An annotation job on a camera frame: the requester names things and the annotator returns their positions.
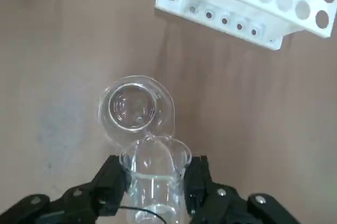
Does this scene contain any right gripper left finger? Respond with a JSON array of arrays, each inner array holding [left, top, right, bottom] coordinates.
[[0, 155, 133, 224]]

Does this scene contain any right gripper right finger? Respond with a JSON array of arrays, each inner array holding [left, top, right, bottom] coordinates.
[[183, 155, 305, 224]]

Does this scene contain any small clear glass beaker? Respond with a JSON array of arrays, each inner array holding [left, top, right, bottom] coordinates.
[[119, 136, 192, 224]]

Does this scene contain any tall clear glass beaker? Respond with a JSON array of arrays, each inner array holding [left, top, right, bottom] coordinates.
[[98, 75, 176, 151]]

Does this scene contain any white test tube rack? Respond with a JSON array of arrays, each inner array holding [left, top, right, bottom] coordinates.
[[150, 0, 337, 51]]

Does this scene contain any thin black wire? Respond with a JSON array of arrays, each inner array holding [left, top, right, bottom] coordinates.
[[115, 205, 164, 224]]

